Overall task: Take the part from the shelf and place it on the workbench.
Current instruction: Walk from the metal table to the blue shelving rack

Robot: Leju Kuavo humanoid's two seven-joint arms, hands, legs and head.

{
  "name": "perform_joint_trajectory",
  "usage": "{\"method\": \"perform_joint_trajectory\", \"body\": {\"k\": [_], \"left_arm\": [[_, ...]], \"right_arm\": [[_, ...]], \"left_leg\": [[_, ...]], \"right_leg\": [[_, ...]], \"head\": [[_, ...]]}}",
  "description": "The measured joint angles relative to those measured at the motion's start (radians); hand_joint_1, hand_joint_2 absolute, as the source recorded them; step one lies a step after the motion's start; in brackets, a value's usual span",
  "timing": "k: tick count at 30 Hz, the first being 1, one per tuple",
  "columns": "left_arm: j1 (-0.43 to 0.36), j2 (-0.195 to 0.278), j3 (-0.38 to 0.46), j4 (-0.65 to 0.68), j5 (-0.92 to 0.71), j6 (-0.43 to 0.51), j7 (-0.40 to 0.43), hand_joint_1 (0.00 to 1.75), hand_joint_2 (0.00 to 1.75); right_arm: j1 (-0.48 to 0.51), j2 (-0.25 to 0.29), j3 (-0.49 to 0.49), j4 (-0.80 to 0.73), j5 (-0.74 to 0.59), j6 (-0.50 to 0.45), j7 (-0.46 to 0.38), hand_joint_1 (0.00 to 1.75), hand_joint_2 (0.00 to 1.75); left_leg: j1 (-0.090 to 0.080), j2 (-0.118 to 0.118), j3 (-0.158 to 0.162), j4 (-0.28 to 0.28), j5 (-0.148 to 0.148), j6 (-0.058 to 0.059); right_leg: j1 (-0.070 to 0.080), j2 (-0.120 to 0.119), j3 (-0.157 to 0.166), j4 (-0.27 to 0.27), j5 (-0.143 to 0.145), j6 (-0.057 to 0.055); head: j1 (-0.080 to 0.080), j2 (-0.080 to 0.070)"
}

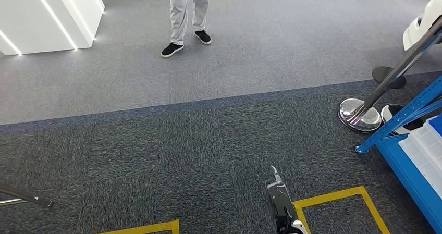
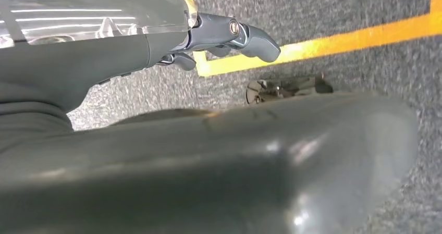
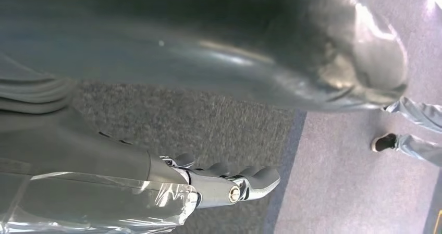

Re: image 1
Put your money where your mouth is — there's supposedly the yellow floor tape square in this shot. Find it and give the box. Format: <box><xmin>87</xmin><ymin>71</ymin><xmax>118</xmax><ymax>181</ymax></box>
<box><xmin>292</xmin><ymin>186</ymin><xmax>391</xmax><ymax>234</ymax></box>

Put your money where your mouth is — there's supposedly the white plinth with light strips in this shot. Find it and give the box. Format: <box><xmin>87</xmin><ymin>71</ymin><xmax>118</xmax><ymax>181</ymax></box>
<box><xmin>0</xmin><ymin>0</ymin><xmax>105</xmax><ymax>56</ymax></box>

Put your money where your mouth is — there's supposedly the white translucent plastic bin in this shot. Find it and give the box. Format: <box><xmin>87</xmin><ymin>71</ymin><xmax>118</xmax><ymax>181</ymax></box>
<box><xmin>398</xmin><ymin>120</ymin><xmax>442</xmax><ymax>199</ymax></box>

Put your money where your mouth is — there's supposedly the stainless steel table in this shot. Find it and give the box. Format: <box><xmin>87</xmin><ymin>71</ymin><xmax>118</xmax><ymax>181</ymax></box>
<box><xmin>0</xmin><ymin>186</ymin><xmax>53</xmax><ymax>208</ymax></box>

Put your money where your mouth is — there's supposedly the white car with red stripe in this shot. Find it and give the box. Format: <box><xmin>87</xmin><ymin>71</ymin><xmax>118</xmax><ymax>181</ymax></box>
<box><xmin>402</xmin><ymin>0</ymin><xmax>442</xmax><ymax>52</ymax></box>

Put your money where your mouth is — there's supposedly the person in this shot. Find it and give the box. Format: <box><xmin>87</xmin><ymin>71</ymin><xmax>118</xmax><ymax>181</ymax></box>
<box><xmin>160</xmin><ymin>0</ymin><xmax>212</xmax><ymax>59</ymax></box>

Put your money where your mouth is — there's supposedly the chrome base stanchion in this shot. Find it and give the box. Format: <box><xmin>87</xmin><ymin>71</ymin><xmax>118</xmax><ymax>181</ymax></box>
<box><xmin>337</xmin><ymin>16</ymin><xmax>442</xmax><ymax>133</ymax></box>

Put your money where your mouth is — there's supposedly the blue metal shelf rack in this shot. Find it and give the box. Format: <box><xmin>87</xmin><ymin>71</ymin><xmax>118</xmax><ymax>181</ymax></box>
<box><xmin>355</xmin><ymin>30</ymin><xmax>442</xmax><ymax>233</ymax></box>

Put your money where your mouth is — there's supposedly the blue plastic bin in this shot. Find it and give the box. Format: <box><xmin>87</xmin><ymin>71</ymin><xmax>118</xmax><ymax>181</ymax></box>
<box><xmin>428</xmin><ymin>114</ymin><xmax>442</xmax><ymax>137</ymax></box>

